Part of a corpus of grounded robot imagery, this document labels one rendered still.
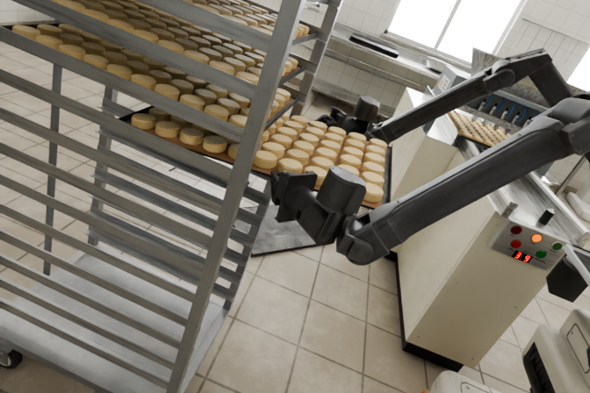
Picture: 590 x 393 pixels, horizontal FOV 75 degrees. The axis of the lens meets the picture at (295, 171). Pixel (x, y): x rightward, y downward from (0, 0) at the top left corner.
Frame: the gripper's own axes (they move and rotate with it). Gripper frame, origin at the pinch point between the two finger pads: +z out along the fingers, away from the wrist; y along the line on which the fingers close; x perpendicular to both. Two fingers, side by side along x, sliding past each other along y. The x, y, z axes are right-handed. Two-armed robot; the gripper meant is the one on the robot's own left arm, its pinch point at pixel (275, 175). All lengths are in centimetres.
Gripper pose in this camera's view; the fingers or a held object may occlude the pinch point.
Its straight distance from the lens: 78.4
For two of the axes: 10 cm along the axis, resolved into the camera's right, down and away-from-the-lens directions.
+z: -5.0, -4.8, 7.2
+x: 8.4, -0.5, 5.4
